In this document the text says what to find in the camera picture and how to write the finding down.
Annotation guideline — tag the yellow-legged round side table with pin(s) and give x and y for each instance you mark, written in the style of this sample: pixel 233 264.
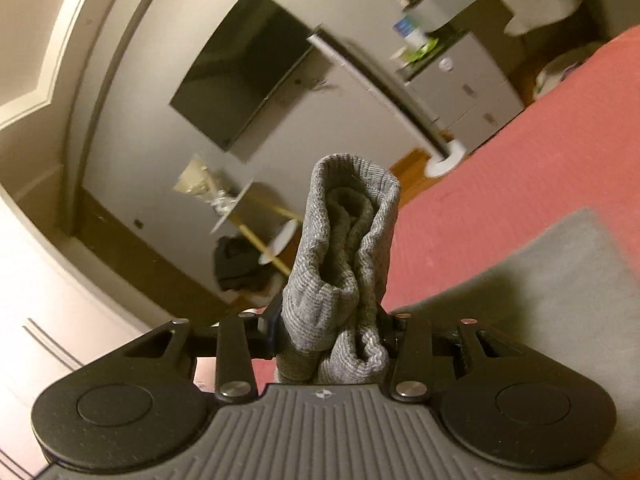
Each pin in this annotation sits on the yellow-legged round side table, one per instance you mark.
pixel 235 210

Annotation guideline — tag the grey drawer cabinet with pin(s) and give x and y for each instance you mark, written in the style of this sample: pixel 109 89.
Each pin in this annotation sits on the grey drawer cabinet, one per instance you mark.
pixel 465 85

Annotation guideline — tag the black cloth bag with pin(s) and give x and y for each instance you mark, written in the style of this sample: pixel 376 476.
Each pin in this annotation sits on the black cloth bag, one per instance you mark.
pixel 237 265

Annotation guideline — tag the white plastic bottle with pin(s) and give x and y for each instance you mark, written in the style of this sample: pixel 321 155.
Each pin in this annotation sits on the white plastic bottle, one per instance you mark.
pixel 409 30

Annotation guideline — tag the wrapped flower bouquet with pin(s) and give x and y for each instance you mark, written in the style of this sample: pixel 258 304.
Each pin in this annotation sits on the wrapped flower bouquet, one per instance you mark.
pixel 197 182

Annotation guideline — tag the pink ribbed bed cover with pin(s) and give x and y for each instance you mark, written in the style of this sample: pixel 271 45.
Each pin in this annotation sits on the pink ribbed bed cover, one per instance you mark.
pixel 500 185

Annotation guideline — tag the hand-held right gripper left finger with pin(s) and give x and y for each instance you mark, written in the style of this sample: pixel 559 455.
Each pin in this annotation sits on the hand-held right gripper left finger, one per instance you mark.
pixel 235 355

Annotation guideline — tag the grey sweat pants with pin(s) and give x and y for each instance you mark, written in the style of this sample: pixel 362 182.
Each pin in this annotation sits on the grey sweat pants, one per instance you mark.
pixel 340 260

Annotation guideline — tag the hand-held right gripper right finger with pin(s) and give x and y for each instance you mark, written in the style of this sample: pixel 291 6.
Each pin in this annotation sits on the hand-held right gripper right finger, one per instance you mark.
pixel 412 350

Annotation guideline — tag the wall-mounted black television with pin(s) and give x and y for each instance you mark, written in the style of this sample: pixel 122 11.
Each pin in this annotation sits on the wall-mounted black television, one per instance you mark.
pixel 240 70

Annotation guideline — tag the green tray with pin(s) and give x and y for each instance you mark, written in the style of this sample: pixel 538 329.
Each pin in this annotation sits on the green tray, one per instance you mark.
pixel 422 50

